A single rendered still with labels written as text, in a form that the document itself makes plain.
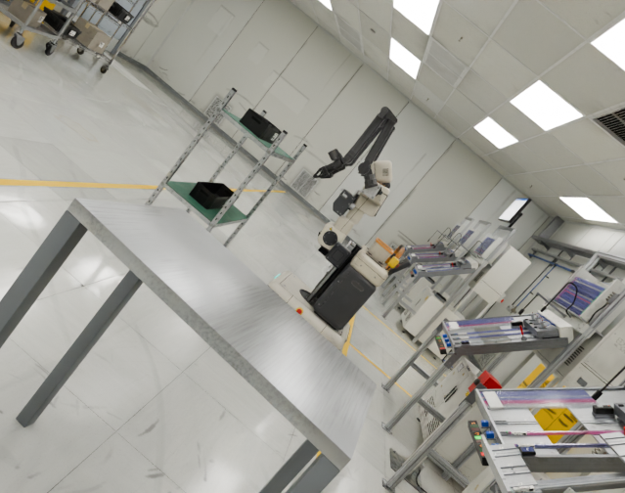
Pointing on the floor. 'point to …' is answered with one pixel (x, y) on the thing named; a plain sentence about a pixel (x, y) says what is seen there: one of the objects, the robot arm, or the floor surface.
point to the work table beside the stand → (276, 371)
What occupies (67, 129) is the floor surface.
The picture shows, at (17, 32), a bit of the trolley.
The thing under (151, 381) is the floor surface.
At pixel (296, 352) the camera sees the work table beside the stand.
